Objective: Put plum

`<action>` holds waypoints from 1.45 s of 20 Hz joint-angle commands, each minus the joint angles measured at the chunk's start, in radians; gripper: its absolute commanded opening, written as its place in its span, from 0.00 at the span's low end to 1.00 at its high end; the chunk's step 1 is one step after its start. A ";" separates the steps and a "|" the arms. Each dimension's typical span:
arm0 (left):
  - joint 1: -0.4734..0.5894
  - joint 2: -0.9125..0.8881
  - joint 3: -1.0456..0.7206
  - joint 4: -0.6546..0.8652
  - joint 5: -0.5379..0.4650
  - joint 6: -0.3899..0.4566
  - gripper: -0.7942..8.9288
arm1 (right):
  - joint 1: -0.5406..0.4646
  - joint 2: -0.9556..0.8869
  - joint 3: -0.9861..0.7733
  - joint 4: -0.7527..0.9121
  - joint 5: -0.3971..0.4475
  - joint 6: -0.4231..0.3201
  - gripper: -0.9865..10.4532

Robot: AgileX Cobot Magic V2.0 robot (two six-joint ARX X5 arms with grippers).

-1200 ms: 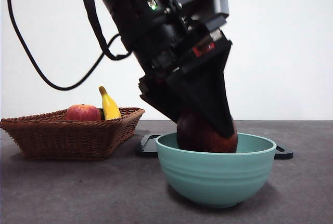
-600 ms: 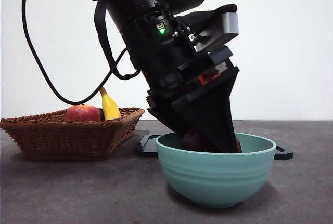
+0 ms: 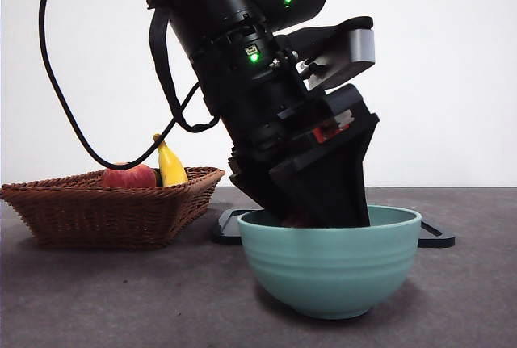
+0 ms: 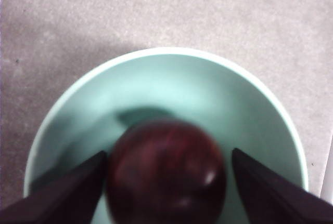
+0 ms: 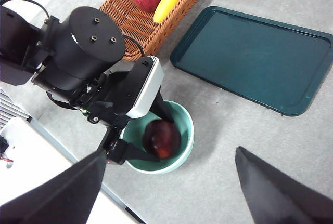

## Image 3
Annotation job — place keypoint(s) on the green fruit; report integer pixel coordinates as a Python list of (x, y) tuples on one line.
[(158, 179)]

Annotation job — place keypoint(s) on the teal ribbed bowl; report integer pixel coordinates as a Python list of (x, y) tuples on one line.
[(331, 275)]

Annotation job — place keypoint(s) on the black rectangular tray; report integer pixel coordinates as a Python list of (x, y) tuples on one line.
[(226, 231)]

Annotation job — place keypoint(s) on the yellow banana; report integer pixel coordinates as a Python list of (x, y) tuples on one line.
[(171, 166)]

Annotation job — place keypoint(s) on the brown wicker basket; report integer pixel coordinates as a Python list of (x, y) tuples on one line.
[(101, 219)]

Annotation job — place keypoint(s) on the red and yellow apple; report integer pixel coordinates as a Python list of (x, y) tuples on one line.
[(129, 178)]

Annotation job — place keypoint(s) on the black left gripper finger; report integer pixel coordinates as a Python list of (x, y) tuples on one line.
[(331, 186), (258, 190)]

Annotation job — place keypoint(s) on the pale grey camera box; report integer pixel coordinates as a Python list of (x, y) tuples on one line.
[(355, 53)]

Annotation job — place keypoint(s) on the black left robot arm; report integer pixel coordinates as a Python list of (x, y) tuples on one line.
[(242, 21)]

